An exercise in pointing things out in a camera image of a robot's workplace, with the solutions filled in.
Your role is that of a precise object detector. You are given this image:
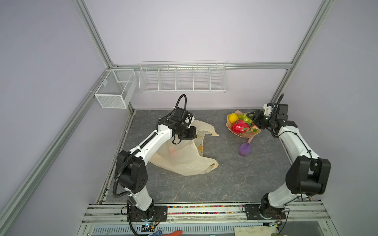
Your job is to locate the green chayote fruit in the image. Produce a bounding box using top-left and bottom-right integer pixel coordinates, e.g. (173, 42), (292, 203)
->
(238, 114), (253, 124)

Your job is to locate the cream plastic bag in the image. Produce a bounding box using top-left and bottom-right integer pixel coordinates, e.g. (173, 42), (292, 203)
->
(149, 121), (219, 176)

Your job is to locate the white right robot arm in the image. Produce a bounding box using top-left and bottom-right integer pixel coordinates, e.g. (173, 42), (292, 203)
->
(247, 103), (331, 219)

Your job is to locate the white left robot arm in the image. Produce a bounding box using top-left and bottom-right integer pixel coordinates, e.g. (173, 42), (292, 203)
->
(112, 107), (197, 219)

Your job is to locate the red dragon fruit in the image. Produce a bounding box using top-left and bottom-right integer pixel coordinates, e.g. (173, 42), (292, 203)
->
(231, 120), (251, 134)

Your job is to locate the yellow lemon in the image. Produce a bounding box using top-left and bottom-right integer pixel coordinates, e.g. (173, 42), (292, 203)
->
(228, 113), (239, 124)

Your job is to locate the pink purple spatula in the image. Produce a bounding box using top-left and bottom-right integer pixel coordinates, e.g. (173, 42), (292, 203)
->
(239, 137), (253, 156)

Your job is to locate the small white mesh basket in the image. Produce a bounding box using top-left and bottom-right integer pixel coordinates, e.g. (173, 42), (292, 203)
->
(94, 69), (137, 109)

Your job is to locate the red blue glove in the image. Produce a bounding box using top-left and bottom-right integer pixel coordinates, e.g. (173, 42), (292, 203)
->
(148, 229), (183, 236)

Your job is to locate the beige cloth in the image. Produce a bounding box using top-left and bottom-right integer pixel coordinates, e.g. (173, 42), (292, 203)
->
(234, 226), (278, 236)

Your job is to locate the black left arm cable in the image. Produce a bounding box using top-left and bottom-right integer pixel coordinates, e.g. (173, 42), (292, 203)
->
(112, 94), (188, 199)

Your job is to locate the long white wire basket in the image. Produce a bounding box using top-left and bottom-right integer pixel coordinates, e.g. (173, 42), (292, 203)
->
(139, 61), (228, 92)

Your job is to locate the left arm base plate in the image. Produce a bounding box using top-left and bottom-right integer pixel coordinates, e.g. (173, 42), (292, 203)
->
(128, 205), (168, 222)

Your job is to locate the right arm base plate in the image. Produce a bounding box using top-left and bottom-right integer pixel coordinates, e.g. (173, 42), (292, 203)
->
(242, 204), (287, 220)

